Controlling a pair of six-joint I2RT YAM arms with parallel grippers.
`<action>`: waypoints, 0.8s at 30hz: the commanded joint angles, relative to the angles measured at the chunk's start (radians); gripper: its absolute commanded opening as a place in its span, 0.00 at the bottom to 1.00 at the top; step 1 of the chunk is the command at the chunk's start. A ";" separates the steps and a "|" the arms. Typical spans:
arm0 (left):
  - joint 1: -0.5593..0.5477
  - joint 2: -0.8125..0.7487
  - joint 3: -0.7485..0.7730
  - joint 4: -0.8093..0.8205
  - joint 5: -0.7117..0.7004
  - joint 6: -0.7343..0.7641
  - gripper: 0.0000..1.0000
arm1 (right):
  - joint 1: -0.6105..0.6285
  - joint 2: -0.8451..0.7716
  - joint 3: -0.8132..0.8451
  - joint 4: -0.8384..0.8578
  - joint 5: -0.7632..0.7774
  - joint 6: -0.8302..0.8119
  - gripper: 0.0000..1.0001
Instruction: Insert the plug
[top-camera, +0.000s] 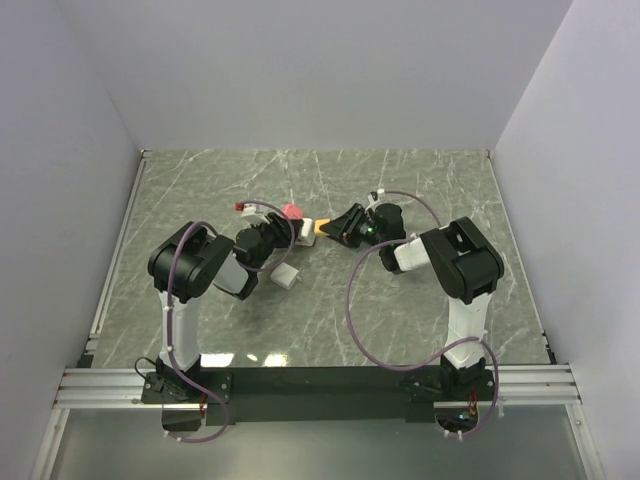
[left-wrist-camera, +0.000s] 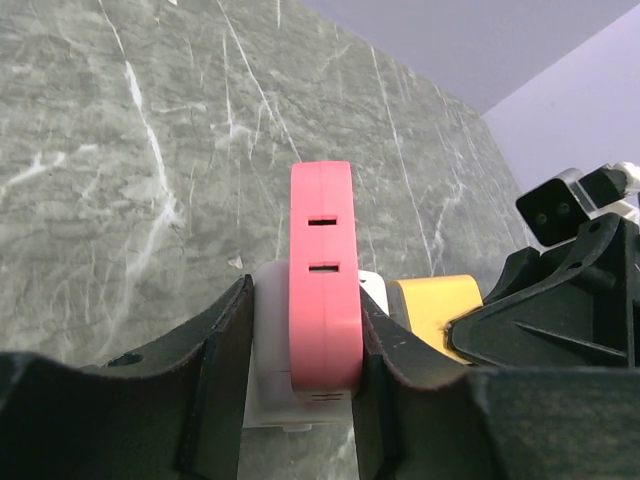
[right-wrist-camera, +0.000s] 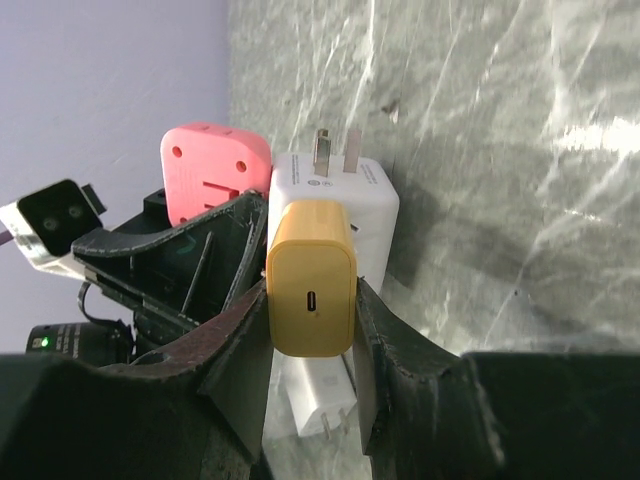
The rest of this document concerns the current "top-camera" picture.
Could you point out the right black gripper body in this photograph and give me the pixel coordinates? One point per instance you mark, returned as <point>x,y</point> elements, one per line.
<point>368,235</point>

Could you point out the grey cube adapter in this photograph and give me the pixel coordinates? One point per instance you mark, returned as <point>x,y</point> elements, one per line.
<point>285,276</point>

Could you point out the aluminium rail frame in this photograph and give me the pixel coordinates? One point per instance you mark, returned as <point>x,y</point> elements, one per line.
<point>518,386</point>

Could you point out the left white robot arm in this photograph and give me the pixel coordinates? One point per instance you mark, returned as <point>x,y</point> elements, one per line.
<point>192,260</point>

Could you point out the pink plug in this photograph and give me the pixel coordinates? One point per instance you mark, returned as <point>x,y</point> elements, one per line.
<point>293,212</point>

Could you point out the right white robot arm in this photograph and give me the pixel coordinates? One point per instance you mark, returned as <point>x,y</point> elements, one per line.
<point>467,268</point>

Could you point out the white socket cube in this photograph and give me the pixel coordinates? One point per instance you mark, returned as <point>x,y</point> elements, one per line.
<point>306,235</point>

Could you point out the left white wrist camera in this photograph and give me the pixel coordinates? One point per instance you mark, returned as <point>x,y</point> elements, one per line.
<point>253,213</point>

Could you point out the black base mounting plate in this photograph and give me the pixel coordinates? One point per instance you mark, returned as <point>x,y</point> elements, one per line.
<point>274,394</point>

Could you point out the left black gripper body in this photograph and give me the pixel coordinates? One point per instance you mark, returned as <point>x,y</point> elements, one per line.
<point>273,237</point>

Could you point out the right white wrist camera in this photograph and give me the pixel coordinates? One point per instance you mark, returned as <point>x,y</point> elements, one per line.
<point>375,198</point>

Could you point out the orange plug adapter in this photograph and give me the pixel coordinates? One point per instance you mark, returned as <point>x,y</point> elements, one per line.
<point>318,226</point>

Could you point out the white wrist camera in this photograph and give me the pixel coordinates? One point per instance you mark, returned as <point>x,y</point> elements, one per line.
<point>375,198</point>
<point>253,213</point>

